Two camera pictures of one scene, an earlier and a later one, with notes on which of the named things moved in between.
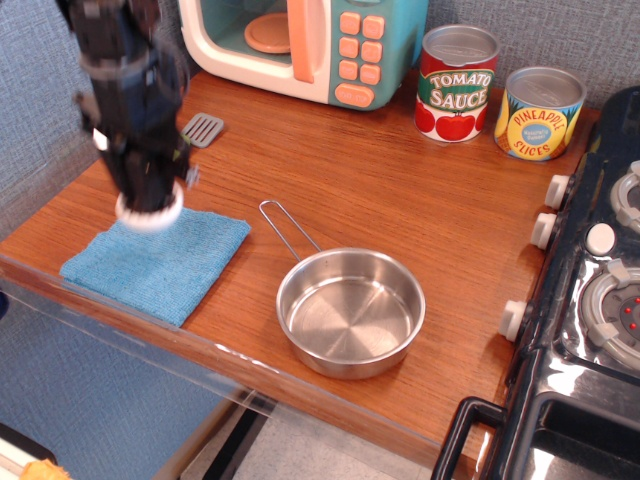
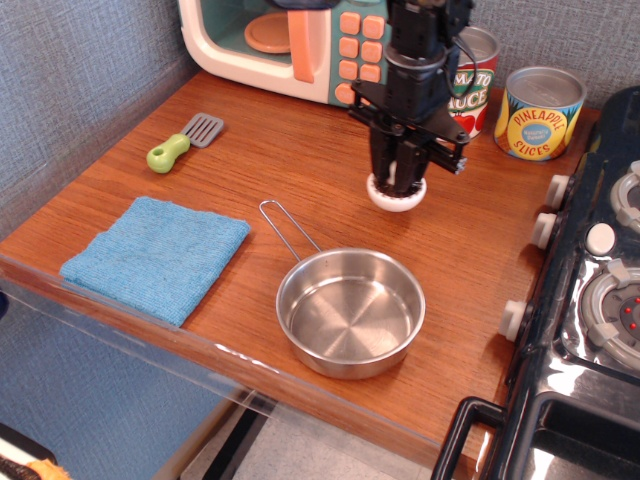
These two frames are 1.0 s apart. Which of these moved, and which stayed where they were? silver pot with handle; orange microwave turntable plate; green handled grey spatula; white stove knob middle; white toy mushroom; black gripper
Moved: white toy mushroom; black gripper
Stayed: silver pot with handle; green handled grey spatula; orange microwave turntable plate; white stove knob middle
